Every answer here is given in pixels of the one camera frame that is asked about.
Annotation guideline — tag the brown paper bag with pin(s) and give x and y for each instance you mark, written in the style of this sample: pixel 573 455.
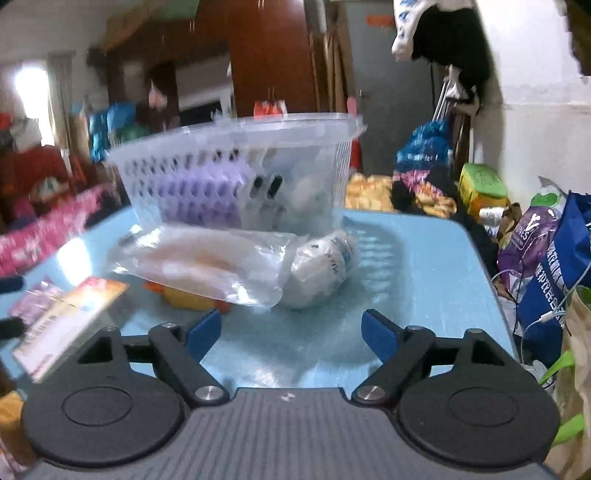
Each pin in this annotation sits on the brown paper bag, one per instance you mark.
pixel 575 387

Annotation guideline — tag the purple snack bag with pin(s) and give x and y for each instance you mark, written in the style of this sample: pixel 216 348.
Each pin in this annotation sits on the purple snack bag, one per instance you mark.
pixel 526 244

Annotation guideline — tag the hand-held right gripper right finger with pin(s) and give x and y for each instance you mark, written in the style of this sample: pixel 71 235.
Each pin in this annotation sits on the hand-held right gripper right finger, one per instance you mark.
pixel 379 333

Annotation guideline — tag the green box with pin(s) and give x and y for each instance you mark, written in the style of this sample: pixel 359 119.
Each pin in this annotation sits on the green box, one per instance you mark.
pixel 482 189

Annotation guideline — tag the white printed hanging bag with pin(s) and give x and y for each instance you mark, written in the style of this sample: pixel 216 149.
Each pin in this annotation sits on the white printed hanging bag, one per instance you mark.
pixel 406 27

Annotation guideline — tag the black hanging garment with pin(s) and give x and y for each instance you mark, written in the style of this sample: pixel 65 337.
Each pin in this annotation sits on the black hanging garment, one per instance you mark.
pixel 450 41

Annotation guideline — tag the blue plastic bag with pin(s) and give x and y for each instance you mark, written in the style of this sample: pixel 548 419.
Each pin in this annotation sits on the blue plastic bag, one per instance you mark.
pixel 111 127

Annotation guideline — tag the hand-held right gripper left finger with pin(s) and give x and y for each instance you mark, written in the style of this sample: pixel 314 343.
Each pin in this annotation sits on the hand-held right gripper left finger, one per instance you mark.
pixel 204 333

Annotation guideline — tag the pink purple packet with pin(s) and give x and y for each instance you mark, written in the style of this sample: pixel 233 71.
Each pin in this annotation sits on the pink purple packet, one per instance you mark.
pixel 34 302

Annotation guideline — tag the pink floral blanket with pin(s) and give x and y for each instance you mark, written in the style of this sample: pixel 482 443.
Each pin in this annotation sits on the pink floral blanket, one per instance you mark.
pixel 41 230

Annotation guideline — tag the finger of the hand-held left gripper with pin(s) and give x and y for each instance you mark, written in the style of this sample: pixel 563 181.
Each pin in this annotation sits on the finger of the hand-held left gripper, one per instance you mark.
pixel 10 284
pixel 10 328

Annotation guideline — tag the blue patterned cloth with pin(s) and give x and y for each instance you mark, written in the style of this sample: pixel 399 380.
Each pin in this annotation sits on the blue patterned cloth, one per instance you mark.
pixel 425 150

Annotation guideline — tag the clear plastic basket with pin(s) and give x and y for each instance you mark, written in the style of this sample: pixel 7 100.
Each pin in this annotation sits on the clear plastic basket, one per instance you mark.
pixel 235 173

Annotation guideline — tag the blue shopping bag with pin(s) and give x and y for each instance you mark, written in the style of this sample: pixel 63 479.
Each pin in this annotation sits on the blue shopping bag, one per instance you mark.
pixel 556 277

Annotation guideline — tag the red and white card box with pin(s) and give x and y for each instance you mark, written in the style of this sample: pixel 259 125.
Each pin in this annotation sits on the red and white card box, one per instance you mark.
pixel 64 323

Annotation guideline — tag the brown wooden wardrobe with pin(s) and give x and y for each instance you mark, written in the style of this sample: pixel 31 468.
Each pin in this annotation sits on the brown wooden wardrobe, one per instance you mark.
pixel 272 55

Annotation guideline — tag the yellow patterned cloth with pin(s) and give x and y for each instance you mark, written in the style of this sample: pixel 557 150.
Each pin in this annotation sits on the yellow patterned cloth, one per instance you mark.
pixel 369 191

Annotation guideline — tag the clear plastic bag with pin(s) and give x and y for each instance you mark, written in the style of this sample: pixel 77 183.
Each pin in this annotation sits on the clear plastic bag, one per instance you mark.
pixel 203 267

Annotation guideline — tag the yellow orange toy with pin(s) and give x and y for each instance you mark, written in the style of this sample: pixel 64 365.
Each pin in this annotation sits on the yellow orange toy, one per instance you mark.
pixel 189 300

